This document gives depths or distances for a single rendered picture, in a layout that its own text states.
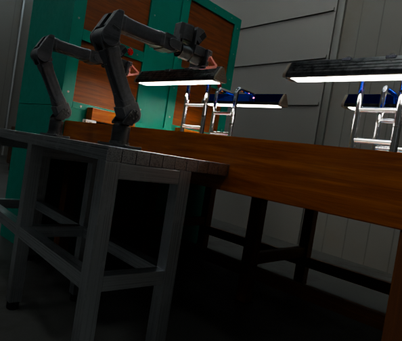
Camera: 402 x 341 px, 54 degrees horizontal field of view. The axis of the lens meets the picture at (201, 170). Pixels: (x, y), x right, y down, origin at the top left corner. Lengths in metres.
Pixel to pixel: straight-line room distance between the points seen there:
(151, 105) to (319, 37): 2.11
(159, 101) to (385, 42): 2.11
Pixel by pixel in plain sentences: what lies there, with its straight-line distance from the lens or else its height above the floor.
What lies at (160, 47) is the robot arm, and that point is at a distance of 1.48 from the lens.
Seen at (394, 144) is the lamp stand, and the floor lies 0.84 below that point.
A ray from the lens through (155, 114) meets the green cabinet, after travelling 2.60.
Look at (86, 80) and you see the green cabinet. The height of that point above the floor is 1.01.
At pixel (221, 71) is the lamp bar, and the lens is 1.86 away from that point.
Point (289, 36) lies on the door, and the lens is 4.38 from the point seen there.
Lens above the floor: 0.67
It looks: 2 degrees down
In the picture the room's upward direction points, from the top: 9 degrees clockwise
